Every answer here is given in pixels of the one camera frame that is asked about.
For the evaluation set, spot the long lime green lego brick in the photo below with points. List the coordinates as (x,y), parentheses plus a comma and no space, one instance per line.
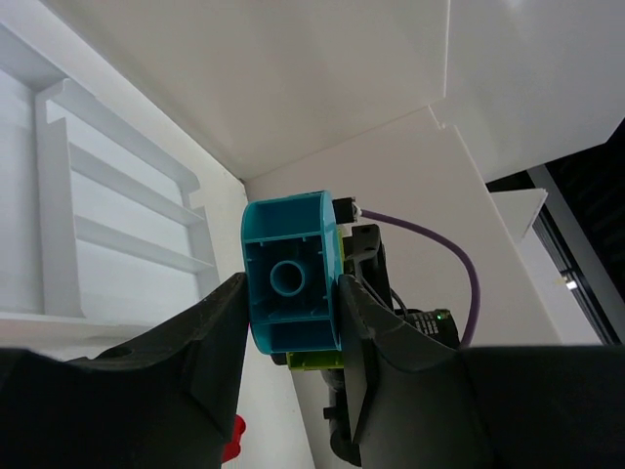
(306,279)

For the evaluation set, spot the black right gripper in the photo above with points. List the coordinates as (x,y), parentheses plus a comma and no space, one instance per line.
(364,258)

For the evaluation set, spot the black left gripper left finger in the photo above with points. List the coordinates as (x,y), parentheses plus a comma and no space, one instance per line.
(164,399)

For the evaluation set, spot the teal curved lego brick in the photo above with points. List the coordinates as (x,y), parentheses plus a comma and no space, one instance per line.
(266,225)

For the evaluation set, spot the white compartment tray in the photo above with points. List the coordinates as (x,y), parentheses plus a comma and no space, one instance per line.
(99,239)

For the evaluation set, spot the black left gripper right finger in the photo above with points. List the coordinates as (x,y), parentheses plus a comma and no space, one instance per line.
(414,403)

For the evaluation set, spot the red lego brick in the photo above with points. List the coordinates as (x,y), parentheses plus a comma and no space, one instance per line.
(233,448)

